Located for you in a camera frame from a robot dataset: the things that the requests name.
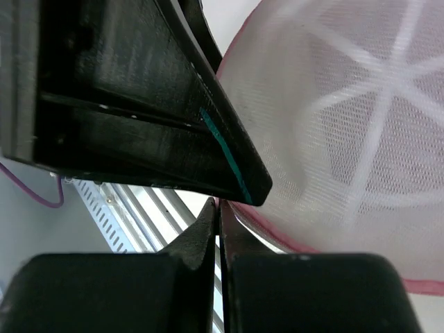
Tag pink-trimmed mesh laundry bag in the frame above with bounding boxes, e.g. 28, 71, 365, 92
218, 1, 443, 296

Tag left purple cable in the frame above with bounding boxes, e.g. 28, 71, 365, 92
0, 162, 65, 209

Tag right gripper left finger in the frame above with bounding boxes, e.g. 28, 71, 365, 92
1, 198, 216, 332

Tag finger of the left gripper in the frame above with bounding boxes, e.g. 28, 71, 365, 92
155, 1, 273, 207

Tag aluminium rail with cable duct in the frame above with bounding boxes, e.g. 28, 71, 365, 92
72, 178, 226, 333

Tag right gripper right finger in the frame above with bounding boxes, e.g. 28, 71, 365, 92
219, 201, 421, 332

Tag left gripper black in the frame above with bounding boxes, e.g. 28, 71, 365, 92
1, 1, 250, 203

